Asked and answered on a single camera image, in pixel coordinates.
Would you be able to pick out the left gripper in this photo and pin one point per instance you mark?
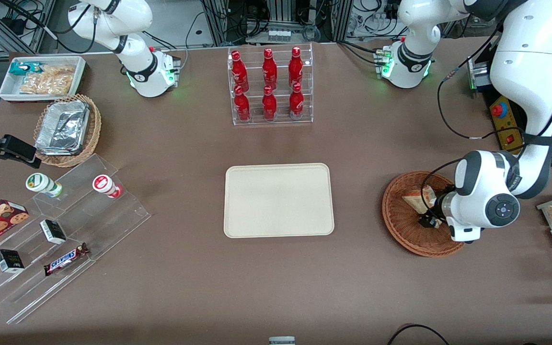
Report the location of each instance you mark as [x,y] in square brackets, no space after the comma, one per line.
[436,206]

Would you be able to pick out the triangle sandwich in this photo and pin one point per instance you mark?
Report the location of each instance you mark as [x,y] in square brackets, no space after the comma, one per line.
[417,199]

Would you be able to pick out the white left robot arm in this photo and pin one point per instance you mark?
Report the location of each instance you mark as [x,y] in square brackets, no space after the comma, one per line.
[520,72]

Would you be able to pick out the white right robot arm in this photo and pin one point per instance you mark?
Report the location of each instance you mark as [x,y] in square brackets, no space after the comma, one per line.
[137,72]

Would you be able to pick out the brown wicker basket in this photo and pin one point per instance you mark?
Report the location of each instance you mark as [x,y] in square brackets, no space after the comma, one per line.
[400,225]

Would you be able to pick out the aluminium foil tray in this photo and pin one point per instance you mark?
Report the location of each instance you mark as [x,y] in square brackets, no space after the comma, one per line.
[63,128]

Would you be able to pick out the light wicker basket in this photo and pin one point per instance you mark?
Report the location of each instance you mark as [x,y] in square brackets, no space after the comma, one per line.
[95,129]

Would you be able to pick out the beige plastic tray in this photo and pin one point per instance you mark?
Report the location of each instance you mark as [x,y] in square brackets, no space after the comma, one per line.
[278,200]

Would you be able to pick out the green lid yogurt cup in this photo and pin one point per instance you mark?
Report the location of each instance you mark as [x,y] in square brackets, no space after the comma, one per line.
[41,183]

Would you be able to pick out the white rectangular bin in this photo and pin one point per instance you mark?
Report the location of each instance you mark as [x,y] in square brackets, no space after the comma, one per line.
[10,91]

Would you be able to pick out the clear bag of crackers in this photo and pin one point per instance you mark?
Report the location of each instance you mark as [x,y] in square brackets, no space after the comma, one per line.
[48,80]

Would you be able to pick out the small black white box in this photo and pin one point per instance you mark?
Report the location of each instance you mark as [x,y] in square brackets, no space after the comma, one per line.
[53,231]
[9,261]

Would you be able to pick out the red lid yogurt cup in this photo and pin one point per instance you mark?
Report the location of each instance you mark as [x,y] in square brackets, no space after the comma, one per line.
[104,185]

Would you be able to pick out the teal snack packet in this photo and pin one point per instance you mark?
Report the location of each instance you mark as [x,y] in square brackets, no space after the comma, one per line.
[23,68]

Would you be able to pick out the Snickers chocolate bar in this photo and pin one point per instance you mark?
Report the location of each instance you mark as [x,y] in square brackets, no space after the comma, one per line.
[66,258]

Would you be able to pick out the clear acrylic stepped stand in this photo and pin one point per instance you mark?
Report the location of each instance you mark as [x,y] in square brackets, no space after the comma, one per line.
[113,225]

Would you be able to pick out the black food warmer cabinet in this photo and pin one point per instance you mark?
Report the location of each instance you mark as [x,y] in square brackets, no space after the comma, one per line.
[508,124]

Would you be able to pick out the red emergency stop button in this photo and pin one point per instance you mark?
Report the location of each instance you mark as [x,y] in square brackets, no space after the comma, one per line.
[499,110]

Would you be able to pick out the red drink bottle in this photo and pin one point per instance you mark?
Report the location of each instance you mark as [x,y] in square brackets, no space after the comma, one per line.
[239,72]
[296,103]
[295,68]
[270,69]
[269,105]
[242,106]

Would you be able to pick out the small grey device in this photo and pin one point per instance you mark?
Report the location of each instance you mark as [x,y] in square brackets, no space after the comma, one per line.
[281,340]

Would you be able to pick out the clear acrylic bottle rack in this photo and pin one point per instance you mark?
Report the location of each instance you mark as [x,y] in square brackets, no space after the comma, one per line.
[257,120]

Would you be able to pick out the white power strip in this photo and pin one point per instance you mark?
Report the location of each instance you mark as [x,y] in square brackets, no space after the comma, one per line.
[279,35]

